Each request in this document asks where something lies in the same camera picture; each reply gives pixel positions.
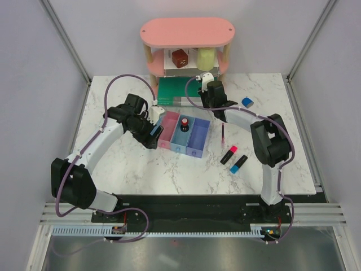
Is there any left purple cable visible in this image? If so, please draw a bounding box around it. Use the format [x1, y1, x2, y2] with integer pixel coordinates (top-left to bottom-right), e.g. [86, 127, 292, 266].
[54, 73, 159, 257]

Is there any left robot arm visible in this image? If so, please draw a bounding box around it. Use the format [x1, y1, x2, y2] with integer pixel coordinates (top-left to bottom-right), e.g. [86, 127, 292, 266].
[51, 94, 165, 222]

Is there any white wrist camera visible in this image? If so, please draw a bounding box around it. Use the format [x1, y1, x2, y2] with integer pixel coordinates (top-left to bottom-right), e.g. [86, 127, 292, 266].
[196, 72, 214, 85]
[148, 106, 166, 124]

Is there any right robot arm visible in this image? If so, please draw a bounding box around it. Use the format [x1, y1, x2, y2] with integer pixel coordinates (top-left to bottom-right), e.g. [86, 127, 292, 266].
[198, 81, 292, 222]

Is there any purple cable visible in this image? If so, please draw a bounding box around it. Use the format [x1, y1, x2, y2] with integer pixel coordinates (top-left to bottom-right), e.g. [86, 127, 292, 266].
[186, 76, 296, 245]
[54, 73, 159, 257]

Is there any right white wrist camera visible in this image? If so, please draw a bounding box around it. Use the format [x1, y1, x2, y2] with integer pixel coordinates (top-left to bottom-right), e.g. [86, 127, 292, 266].
[196, 72, 214, 85]

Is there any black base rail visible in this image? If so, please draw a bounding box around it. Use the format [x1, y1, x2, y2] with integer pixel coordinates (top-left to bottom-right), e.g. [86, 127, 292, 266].
[90, 193, 328, 226]

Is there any green box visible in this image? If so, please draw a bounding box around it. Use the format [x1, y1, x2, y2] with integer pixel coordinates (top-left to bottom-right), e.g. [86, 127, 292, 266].
[157, 77, 202, 106]

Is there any pink black highlighter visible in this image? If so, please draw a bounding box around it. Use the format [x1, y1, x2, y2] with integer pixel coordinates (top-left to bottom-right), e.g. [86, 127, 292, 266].
[220, 146, 237, 165]

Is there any brown cube box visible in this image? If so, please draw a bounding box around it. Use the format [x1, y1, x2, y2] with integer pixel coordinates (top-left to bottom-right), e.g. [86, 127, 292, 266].
[171, 49, 188, 68]

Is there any pale yellow cup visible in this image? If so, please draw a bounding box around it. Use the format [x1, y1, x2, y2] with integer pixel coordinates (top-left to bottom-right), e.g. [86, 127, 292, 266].
[196, 47, 215, 71]

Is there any pink three-tier shelf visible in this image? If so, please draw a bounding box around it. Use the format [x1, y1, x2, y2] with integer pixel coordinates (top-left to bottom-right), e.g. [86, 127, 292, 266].
[140, 17, 235, 91]

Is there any dark red pink pen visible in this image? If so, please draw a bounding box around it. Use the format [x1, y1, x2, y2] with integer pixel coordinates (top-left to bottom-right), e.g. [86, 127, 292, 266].
[221, 123, 226, 149]

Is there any white cable duct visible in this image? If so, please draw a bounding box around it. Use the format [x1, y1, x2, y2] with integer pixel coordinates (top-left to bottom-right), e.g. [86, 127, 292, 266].
[52, 224, 265, 238]

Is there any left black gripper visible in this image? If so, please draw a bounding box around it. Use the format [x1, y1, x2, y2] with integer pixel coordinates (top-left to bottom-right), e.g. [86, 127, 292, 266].
[128, 112, 164, 150]

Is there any four-compartment blue pink organizer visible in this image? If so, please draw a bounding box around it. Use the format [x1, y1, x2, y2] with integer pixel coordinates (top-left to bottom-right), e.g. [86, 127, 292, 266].
[157, 111, 210, 158]

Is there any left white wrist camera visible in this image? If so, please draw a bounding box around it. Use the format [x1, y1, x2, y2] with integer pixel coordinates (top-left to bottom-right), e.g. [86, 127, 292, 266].
[148, 106, 166, 124]

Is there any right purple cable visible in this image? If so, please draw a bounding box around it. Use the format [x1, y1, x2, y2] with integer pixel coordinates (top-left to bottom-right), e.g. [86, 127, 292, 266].
[186, 76, 296, 245]

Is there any blue black highlighter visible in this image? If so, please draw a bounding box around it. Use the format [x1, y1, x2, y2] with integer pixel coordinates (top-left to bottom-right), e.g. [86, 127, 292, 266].
[230, 155, 248, 174]

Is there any blue grey eraser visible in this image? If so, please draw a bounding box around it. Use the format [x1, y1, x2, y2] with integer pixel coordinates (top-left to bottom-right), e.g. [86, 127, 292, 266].
[241, 97, 254, 108]

